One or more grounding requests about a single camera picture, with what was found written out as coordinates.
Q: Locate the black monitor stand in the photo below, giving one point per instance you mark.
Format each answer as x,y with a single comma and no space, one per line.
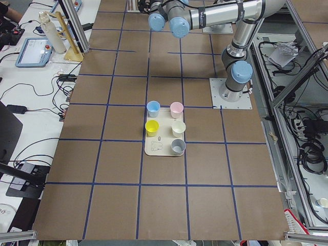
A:
28,180

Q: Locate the aluminium frame post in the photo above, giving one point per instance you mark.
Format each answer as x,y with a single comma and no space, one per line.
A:
75,24

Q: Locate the black power brick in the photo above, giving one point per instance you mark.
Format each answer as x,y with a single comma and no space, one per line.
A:
17,109

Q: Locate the cream ikea cup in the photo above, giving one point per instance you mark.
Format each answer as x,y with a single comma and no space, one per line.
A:
178,128

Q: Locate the cream serving tray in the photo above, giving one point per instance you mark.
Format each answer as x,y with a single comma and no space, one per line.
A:
160,145

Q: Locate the yellow ikea cup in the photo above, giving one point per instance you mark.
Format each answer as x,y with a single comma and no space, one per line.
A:
151,126

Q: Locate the pink ikea cup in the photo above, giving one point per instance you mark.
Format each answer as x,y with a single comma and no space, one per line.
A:
176,109

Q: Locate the crumpled white paper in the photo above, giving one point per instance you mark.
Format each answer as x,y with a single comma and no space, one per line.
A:
283,53

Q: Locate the upper blue teach pendant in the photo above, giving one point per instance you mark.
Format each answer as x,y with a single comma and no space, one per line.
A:
35,53

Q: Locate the white wire cup rack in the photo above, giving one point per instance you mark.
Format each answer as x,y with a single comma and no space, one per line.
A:
132,6

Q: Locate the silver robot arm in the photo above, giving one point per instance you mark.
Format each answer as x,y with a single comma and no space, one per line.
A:
182,18

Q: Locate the cream insulated bottle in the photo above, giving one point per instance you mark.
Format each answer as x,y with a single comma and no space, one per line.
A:
51,33

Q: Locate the wooden mug tree stand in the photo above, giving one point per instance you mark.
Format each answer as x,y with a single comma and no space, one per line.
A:
73,53

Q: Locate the grey ikea cup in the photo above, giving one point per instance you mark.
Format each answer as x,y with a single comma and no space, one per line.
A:
178,146

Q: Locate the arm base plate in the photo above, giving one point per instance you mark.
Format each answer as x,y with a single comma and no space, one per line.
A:
223,98
225,29

